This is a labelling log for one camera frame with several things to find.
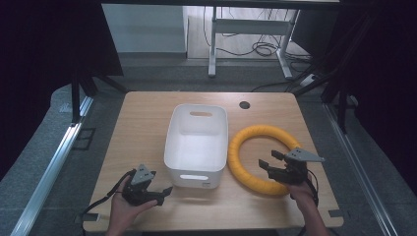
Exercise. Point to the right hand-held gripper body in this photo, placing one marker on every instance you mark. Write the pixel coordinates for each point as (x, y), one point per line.
(291, 172)

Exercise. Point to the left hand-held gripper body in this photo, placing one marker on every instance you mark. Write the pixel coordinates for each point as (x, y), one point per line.
(139, 191)

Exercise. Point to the white plastic storage basket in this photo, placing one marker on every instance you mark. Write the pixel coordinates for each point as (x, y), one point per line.
(196, 147)

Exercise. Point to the person's right hand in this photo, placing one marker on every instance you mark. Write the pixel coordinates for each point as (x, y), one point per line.
(302, 193)

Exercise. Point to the person's left hand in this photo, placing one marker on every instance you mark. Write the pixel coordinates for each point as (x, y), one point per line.
(123, 209)

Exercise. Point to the black round table grommet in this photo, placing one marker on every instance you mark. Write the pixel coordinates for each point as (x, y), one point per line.
(244, 105)

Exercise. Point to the black metal stand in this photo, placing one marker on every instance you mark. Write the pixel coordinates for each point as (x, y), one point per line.
(342, 108)
(76, 98)

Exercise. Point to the white power strip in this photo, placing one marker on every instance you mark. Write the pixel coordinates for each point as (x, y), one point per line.
(309, 80)

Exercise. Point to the black curtain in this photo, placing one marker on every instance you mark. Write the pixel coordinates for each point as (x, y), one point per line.
(39, 65)
(387, 82)

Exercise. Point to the black table corner bracket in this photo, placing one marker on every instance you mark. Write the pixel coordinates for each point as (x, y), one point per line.
(88, 218)

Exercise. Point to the aluminium floor rail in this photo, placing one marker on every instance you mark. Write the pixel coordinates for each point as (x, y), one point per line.
(49, 173)
(360, 173)

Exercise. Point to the white metal desk frame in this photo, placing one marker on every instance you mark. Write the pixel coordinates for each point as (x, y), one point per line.
(249, 27)

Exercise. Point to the white wall panel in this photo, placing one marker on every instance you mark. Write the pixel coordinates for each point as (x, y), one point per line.
(144, 28)

